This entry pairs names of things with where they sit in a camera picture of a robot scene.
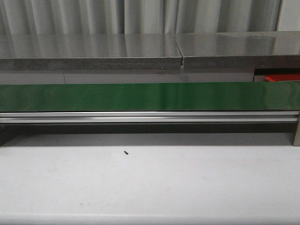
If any right grey stone countertop slab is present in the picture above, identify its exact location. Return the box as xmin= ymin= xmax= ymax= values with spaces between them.
xmin=175 ymin=31 xmax=300 ymax=69

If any red plastic tray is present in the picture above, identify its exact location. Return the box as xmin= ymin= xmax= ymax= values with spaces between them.
xmin=264 ymin=74 xmax=300 ymax=82

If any left grey stone countertop slab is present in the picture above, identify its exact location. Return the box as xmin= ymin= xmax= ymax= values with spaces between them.
xmin=0 ymin=34 xmax=182 ymax=71

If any aluminium conveyor frame rail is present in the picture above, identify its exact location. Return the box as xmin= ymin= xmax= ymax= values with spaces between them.
xmin=0 ymin=111 xmax=300 ymax=124

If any steel conveyor support bracket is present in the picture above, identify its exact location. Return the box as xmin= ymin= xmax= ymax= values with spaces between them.
xmin=293 ymin=115 xmax=300 ymax=147

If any green conveyor belt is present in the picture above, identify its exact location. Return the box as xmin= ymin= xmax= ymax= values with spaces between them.
xmin=0 ymin=82 xmax=300 ymax=113

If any grey stone countertop slab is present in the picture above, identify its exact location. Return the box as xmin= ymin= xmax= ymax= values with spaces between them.
xmin=0 ymin=34 xmax=182 ymax=71
xmin=175 ymin=31 xmax=300 ymax=69

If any white pleated curtain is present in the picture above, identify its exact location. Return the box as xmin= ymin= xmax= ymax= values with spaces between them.
xmin=0 ymin=0 xmax=281 ymax=35

